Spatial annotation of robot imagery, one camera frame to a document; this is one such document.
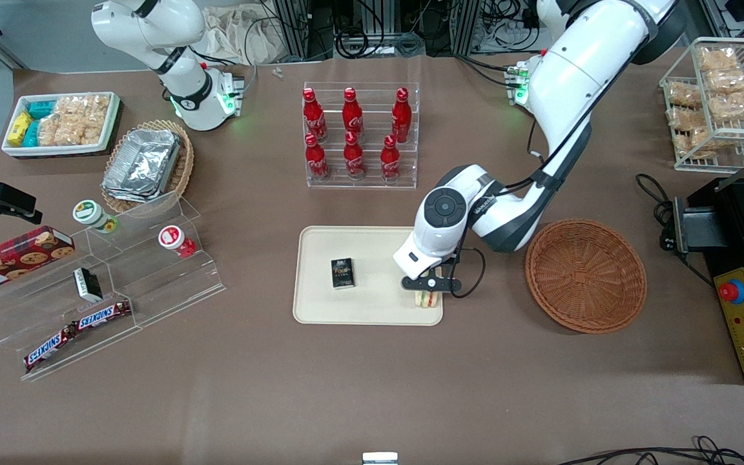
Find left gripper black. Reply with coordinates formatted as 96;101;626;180
409;255;462;305

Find beige plastic tray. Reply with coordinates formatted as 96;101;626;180
293;225;444;326

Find round brown wicker basket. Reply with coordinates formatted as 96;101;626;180
525;219;648;335

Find oval light wicker basket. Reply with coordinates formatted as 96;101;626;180
101;119;195;215

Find red tartan cookie box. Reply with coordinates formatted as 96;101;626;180
0;225;76;296

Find yellow snack packet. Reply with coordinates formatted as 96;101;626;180
7;111;34;147

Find small black card box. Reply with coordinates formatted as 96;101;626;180
331;258;355;289

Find clear bag of rice crackers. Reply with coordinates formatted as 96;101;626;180
679;126;728;159
669;107;712;130
711;90;744;122
37;113;82;147
666;83;703;107
697;46;739;72
705;70;744;94
56;95;111;144

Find green lid white cup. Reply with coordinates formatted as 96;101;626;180
73;200;119;234

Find clear acrylic stepped shelf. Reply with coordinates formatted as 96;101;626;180
85;191;226;328
0;227;143;382

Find small black white box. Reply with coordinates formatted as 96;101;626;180
73;267;104;304

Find clear acrylic bottle rack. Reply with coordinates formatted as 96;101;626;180
303;81;420;189

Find red cola bottle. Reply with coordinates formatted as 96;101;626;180
303;88;327;143
344;132;366;180
305;133;331;181
342;87;364;140
391;87;413;144
380;134;402;183

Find white rectangular snack bin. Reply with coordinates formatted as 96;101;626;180
1;92;121;159

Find stack of foil trays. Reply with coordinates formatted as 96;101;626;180
102;129;182;203

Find brown snickers bar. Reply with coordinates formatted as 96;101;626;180
23;321;82;372
70;299;132;331

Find red lid white cup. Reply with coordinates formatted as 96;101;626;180
158;225;197;259

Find white power strip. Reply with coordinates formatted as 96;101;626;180
475;19;544;52

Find white cloth bag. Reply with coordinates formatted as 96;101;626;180
204;6;282;65

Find black machine with yellow panel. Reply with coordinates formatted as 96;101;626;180
688;142;744;385

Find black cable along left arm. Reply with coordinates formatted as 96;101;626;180
440;116;579;299

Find black power cable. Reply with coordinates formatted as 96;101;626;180
635;173;715;288

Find coiled black cable bundle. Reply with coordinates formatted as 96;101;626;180
333;26;424;59

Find aluminium frame post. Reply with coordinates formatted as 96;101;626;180
275;0;311;62
449;0;482;56

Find dark grey block with bracket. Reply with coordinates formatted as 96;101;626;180
672;197;728;254

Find loose black cables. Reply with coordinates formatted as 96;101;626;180
556;436;744;465

